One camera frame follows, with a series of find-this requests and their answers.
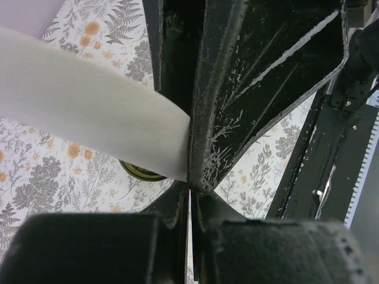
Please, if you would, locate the white paper coffee filter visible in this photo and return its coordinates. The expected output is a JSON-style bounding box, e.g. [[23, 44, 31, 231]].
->
[[1, 28, 190, 181]]

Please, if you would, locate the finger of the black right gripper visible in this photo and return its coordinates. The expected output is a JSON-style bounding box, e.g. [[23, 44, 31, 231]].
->
[[188, 1, 348, 192], [142, 0, 206, 120]]

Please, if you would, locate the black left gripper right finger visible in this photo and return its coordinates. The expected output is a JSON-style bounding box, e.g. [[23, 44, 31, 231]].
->
[[191, 191, 374, 283]]

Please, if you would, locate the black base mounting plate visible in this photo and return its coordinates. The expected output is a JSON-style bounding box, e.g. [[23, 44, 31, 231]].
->
[[266, 88, 378, 224]]

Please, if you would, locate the green glass coffee dripper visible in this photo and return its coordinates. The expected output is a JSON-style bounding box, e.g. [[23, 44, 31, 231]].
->
[[119, 160, 167, 182]]

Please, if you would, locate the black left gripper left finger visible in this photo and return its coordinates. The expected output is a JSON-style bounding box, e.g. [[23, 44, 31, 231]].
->
[[1, 181, 189, 283]]

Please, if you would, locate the light blue cable duct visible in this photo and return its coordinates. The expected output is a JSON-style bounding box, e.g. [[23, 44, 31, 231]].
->
[[345, 88, 379, 230]]

